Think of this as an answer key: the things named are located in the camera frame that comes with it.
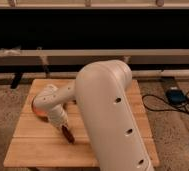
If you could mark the orange ceramic bowl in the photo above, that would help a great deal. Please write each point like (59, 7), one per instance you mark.
(38, 110)

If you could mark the dried red pepper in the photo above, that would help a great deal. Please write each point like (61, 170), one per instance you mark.
(68, 135)

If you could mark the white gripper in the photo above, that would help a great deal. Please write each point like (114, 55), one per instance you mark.
(58, 117)

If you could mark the white horizontal rail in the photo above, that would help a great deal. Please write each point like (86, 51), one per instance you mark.
(81, 57)

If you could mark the wooden table board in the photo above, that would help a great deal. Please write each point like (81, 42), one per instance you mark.
(36, 143)

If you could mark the black power adapter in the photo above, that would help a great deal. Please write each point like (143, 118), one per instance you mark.
(176, 97)

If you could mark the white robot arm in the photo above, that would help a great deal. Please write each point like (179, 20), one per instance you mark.
(100, 92)

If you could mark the black bracket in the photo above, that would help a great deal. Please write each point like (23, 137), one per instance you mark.
(16, 80)

